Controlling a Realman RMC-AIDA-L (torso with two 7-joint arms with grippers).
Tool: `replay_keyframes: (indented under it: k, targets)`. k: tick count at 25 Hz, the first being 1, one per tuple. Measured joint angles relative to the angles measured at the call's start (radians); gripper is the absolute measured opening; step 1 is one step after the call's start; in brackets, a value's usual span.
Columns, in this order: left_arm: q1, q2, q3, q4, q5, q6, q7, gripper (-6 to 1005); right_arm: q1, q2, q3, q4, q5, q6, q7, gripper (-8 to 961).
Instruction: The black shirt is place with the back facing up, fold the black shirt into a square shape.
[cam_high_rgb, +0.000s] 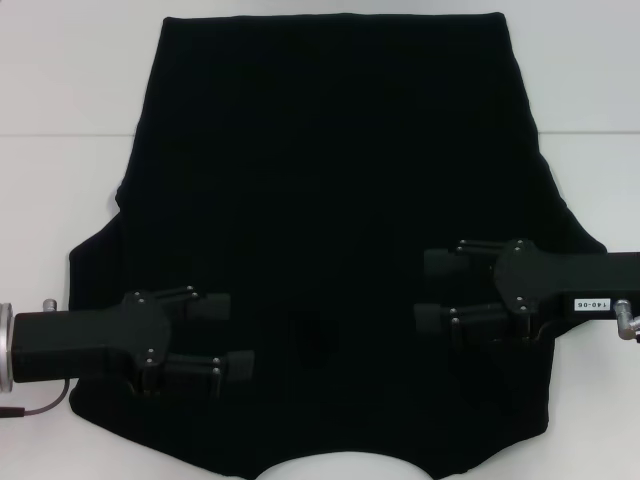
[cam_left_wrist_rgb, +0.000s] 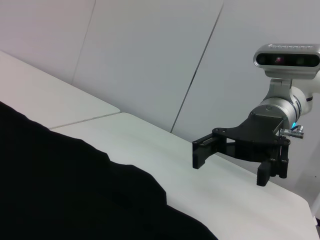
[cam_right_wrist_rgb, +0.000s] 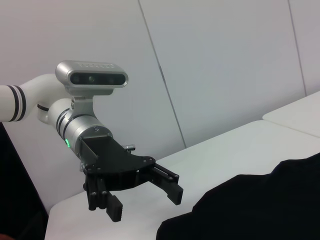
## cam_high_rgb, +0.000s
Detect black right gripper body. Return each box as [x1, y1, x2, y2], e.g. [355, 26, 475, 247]
[492, 239, 640, 345]

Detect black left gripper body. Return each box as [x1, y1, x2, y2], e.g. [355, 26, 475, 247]
[12, 292, 174, 396]

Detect black shirt with white print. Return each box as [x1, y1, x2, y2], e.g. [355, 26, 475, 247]
[67, 12, 609, 480]

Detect thin dark left arm cable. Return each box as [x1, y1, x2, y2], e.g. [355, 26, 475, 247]
[0, 382, 76, 419]

